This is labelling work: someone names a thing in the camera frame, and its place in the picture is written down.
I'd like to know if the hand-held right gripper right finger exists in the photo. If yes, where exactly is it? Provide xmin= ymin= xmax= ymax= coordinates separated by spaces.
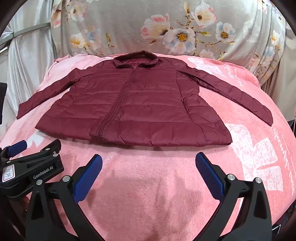
xmin=195 ymin=152 xmax=272 ymax=241

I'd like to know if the pink bow-print blanket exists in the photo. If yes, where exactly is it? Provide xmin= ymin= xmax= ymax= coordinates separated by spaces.
xmin=0 ymin=53 xmax=296 ymax=241

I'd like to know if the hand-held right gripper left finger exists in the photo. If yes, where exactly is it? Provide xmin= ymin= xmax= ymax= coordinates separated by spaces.
xmin=26 ymin=154 xmax=103 ymax=241

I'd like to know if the white curtain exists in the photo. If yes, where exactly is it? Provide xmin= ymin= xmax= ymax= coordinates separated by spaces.
xmin=0 ymin=7 xmax=58 ymax=139

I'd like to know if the grey floral blanket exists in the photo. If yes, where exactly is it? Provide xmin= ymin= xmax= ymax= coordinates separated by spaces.
xmin=52 ymin=0 xmax=296 ymax=121

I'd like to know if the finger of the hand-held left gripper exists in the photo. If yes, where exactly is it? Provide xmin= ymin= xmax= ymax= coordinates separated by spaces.
xmin=0 ymin=140 xmax=28 ymax=161
xmin=10 ymin=145 xmax=62 ymax=161

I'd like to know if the maroon puffer jacket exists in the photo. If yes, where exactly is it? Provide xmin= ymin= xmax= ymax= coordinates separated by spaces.
xmin=17 ymin=51 xmax=274 ymax=147

